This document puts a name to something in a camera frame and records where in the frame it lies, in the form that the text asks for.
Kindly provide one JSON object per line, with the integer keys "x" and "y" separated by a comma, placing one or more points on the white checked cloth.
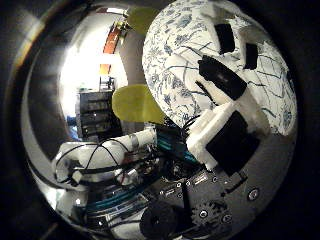
{"x": 266, "y": 83}

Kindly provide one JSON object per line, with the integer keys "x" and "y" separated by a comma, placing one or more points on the yellow-green chair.
{"x": 136, "y": 103}
{"x": 141, "y": 18}

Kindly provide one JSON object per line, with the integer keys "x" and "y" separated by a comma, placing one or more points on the blue floral tablecloth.
{"x": 166, "y": 43}

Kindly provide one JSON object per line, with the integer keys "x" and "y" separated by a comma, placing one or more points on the black drawer cabinet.
{"x": 98, "y": 115}

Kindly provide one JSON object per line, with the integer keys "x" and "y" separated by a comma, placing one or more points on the orange wall board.
{"x": 112, "y": 39}

